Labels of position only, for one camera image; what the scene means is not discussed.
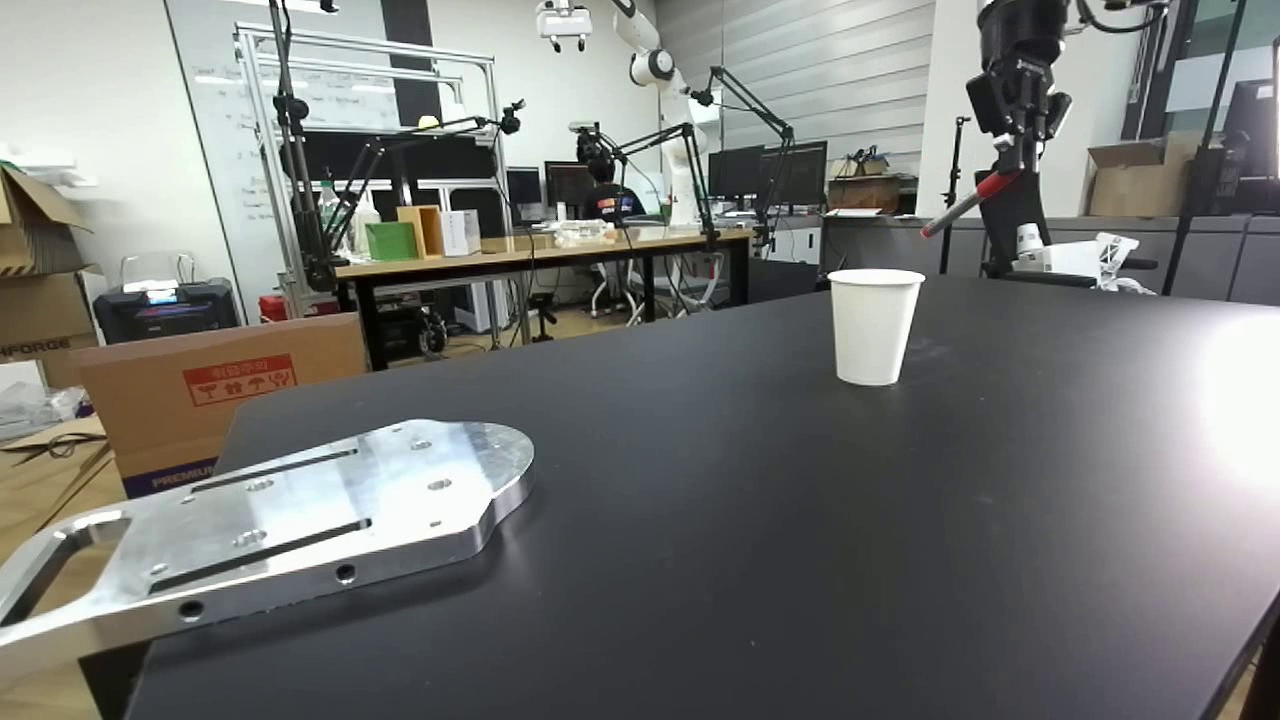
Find cardboard box with red label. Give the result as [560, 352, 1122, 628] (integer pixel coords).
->
[71, 309, 374, 499]

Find black computer monitor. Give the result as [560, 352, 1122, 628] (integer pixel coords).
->
[760, 138, 833, 217]
[704, 145, 772, 217]

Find cardboard box on cabinet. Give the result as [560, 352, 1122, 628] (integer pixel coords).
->
[1082, 138, 1201, 225]

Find black office chair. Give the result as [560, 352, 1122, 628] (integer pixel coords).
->
[976, 186, 1062, 281]

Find ceiling projector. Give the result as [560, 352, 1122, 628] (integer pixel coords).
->
[534, 0, 599, 60]

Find aluminium mounting plate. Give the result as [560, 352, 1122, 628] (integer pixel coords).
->
[0, 418, 540, 663]

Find flat cardboard sheets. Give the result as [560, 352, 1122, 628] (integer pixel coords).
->
[0, 411, 127, 541]

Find long wooden desk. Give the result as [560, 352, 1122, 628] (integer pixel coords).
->
[331, 225, 760, 371]

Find wide dark monitor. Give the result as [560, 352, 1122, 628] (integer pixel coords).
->
[296, 127, 504, 188]

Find open brown cardboard box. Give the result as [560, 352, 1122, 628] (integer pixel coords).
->
[0, 155, 93, 286]

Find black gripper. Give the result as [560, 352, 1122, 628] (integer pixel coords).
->
[966, 54, 1075, 204]

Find thin black pole stand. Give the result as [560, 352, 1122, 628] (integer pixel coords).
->
[936, 111, 976, 275]

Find whiteboard on frame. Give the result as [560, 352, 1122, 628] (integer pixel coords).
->
[164, 0, 504, 320]

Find black tripod stand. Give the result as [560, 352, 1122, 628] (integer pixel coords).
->
[259, 0, 393, 299]

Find orange box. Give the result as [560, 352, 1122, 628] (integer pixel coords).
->
[397, 201, 450, 265]

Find white paper cup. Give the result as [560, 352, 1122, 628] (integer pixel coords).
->
[824, 265, 929, 393]

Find tall black slanted pole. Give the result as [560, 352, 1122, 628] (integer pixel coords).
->
[1155, 0, 1251, 299]

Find small white box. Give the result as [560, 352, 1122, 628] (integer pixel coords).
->
[438, 204, 484, 259]

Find green box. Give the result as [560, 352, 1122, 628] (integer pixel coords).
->
[364, 217, 423, 265]

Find black printer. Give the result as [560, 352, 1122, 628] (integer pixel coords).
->
[93, 275, 243, 347]

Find crumpled clear plastic bag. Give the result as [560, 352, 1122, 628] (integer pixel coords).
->
[1012, 222, 1148, 292]

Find grey low cabinet row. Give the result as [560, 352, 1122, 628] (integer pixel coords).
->
[815, 207, 1280, 309]

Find closed brown cardboard box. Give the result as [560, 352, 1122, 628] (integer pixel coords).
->
[0, 267, 99, 358]

